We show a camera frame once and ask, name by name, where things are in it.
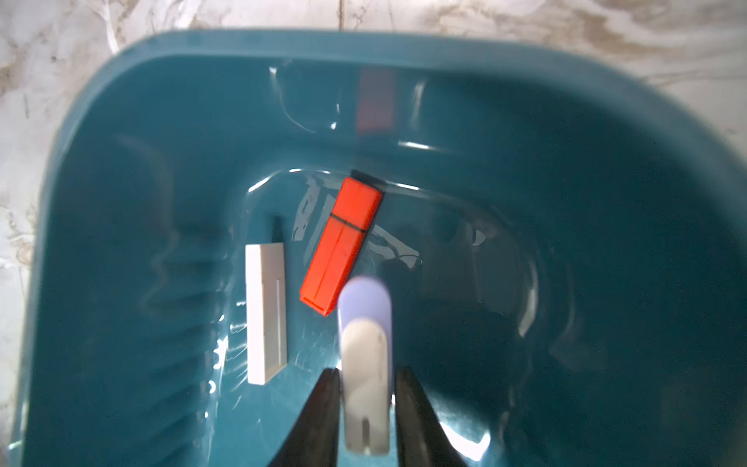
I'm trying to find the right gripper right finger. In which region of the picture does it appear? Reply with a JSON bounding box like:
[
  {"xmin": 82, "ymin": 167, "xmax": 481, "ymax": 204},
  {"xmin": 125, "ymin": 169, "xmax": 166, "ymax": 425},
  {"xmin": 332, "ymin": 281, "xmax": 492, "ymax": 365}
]
[{"xmin": 395, "ymin": 367, "xmax": 466, "ymax": 467}]

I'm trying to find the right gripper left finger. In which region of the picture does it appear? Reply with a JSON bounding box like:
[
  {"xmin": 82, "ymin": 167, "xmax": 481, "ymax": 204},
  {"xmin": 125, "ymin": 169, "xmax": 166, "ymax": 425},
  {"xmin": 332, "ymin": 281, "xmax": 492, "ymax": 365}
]
[{"xmin": 268, "ymin": 369, "xmax": 342, "ymax": 467}]

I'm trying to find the red usb flash drive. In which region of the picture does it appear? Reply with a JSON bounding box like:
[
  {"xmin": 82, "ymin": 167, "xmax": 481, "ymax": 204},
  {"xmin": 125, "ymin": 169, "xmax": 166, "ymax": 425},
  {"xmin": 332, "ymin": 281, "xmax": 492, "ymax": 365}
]
[{"xmin": 300, "ymin": 177, "xmax": 383, "ymax": 316}]

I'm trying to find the teal plastic storage box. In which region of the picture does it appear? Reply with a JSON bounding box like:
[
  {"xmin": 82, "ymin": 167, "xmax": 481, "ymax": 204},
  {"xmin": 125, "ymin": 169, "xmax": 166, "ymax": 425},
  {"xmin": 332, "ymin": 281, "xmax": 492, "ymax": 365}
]
[{"xmin": 10, "ymin": 30, "xmax": 746, "ymax": 466}]

